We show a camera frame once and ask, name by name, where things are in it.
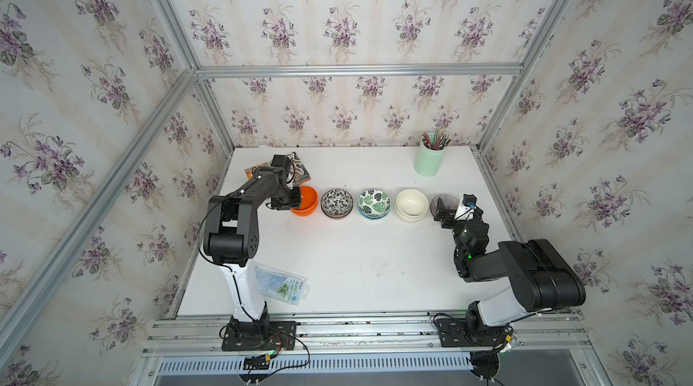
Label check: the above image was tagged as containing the orange bowl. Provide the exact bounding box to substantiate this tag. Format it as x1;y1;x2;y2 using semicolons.
292;186;319;216

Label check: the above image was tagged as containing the purple glass bowl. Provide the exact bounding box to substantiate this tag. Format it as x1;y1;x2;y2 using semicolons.
430;194;459;220

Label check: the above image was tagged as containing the dark patterned bowl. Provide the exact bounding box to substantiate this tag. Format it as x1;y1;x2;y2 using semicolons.
321;188;354;219

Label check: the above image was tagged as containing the large cream bowl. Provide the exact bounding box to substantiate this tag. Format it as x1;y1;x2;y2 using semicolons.
395;189;429;223

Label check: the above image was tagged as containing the green leaf bowl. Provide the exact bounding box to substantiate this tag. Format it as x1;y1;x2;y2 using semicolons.
357;189;391;220

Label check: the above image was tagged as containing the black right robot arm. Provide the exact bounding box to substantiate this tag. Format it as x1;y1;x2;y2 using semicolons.
431;194;587;332

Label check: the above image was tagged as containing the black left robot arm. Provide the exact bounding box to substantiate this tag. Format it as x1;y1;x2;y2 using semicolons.
200;155;301;340

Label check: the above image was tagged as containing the orange illustrated booklet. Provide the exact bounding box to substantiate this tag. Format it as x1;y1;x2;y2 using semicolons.
245;152;310;186

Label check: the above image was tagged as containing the pale green pen cup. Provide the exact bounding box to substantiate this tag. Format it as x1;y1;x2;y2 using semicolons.
413;131;449;177

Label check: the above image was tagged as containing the clear plastic packet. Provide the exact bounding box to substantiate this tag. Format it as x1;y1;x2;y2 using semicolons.
254;263;310;306

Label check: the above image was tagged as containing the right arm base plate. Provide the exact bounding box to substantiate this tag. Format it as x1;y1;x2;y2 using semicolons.
431;302;514;348

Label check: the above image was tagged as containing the aluminium rail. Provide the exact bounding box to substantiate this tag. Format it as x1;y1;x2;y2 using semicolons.
144;311;592;356

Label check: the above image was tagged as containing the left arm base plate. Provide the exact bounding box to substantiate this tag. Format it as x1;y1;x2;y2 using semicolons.
219;317;298;352

